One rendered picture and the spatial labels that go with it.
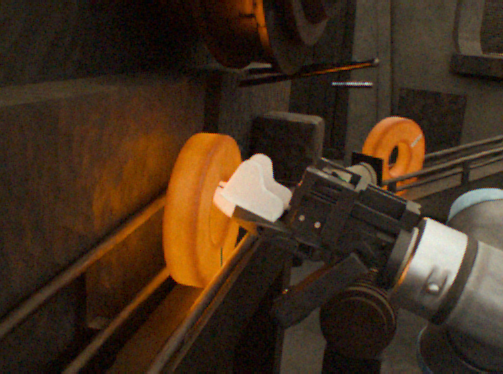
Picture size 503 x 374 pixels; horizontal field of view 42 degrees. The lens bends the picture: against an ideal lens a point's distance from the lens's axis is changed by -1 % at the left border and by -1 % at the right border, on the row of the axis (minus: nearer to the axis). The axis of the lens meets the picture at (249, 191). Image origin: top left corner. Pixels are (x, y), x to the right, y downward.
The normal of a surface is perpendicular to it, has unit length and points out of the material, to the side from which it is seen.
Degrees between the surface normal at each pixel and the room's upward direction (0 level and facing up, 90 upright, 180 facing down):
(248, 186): 89
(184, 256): 109
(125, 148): 90
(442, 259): 57
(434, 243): 41
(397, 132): 90
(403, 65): 90
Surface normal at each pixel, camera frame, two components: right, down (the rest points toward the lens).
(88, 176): 0.96, 0.14
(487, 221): -0.33, -0.60
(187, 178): -0.18, -0.42
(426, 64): -0.49, 0.18
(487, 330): -0.37, 0.50
